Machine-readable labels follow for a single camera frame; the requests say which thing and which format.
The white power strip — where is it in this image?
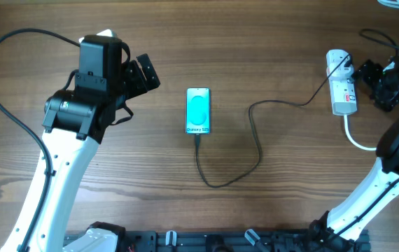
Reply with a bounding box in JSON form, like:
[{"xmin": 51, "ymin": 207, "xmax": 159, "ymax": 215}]
[{"xmin": 326, "ymin": 49, "xmax": 357, "ymax": 116}]

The black USB charging cable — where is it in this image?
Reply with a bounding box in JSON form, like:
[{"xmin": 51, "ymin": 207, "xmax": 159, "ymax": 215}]
[{"xmin": 194, "ymin": 54, "xmax": 354, "ymax": 189}]

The Galaxy S25 smartphone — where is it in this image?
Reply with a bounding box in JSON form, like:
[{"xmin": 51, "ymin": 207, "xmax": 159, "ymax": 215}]
[{"xmin": 185, "ymin": 87, "xmax": 211, "ymax": 134}]

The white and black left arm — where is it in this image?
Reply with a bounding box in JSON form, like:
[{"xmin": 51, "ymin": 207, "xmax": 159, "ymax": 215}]
[{"xmin": 1, "ymin": 35, "xmax": 160, "ymax": 251}]

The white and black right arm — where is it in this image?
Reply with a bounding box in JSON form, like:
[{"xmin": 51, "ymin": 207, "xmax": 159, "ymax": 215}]
[{"xmin": 302, "ymin": 39, "xmax": 399, "ymax": 251}]

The white power strip cord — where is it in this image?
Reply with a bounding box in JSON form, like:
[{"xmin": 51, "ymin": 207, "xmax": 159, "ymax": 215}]
[{"xmin": 342, "ymin": 0, "xmax": 399, "ymax": 152}]

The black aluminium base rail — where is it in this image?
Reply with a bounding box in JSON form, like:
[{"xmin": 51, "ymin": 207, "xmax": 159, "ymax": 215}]
[{"xmin": 62, "ymin": 229, "xmax": 370, "ymax": 252}]

